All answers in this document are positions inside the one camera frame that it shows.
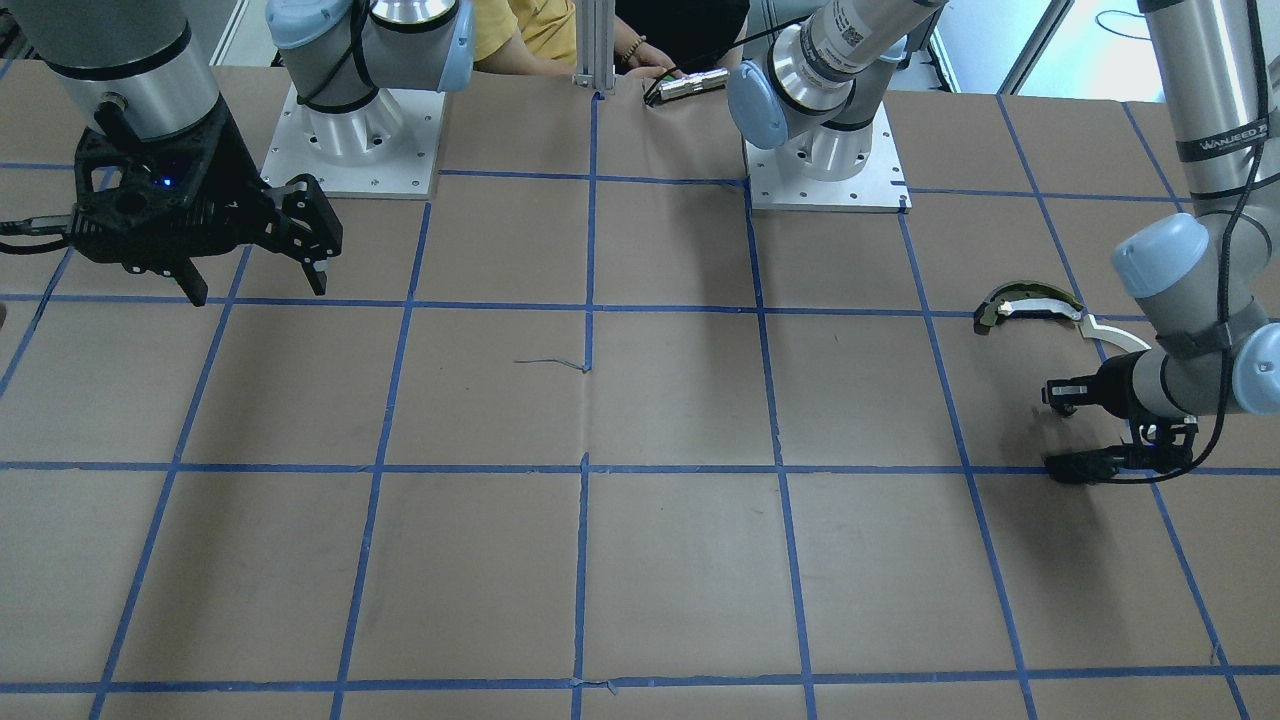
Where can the olive curved brake shoe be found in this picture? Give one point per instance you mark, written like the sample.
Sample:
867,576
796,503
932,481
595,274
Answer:
1026,299

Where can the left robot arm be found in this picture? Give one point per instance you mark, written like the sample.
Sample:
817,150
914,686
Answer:
1191,273

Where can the aluminium frame post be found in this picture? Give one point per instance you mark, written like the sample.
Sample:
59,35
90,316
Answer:
594,37

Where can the person in yellow shirt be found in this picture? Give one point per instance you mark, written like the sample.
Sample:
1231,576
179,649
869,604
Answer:
538,38

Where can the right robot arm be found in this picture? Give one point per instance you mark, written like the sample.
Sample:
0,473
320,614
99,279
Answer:
339,55

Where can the white curved plastic part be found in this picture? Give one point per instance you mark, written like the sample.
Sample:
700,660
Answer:
1124,341

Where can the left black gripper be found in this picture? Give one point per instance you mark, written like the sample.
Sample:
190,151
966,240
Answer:
1122,383

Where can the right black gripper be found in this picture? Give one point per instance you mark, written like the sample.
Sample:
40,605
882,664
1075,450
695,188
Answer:
232,160

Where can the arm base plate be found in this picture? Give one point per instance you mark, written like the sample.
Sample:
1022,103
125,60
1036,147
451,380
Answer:
831,170
387,150

